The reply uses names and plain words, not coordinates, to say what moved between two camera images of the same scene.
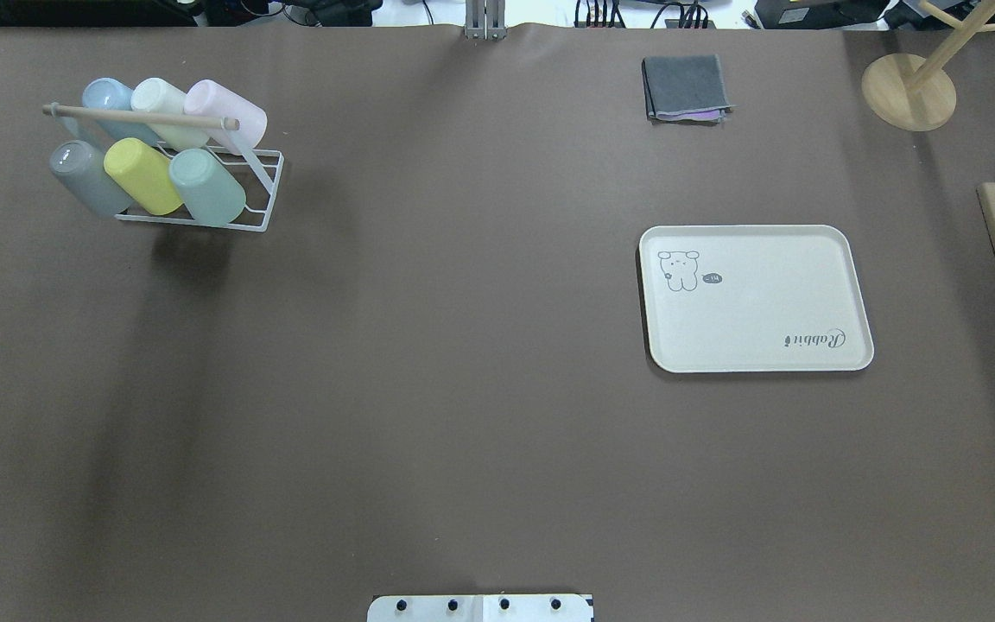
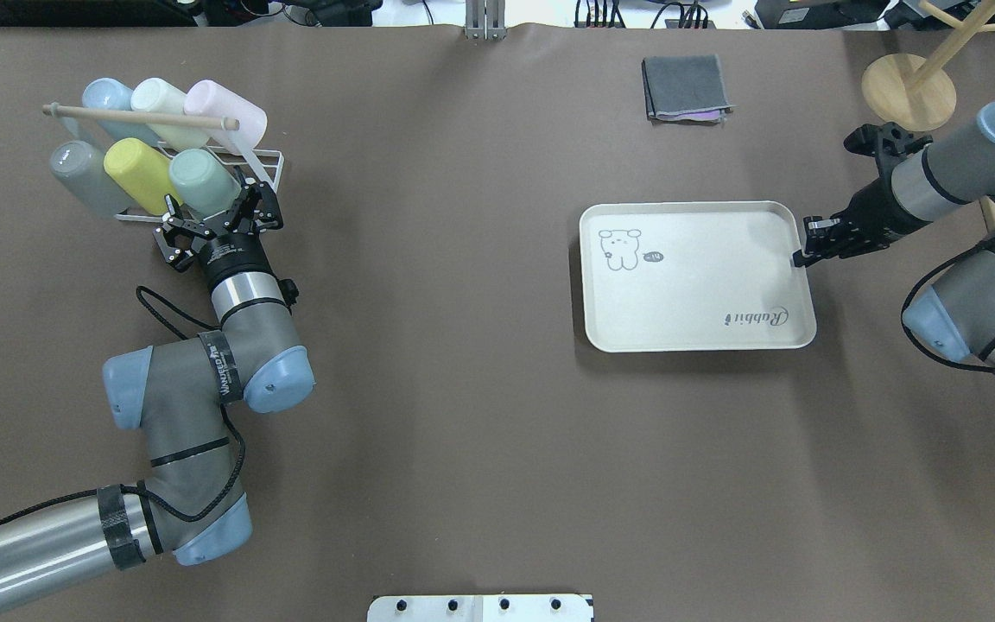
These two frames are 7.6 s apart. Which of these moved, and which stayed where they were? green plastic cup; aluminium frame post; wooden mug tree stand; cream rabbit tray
Moved: cream rabbit tray
Stayed: green plastic cup; aluminium frame post; wooden mug tree stand
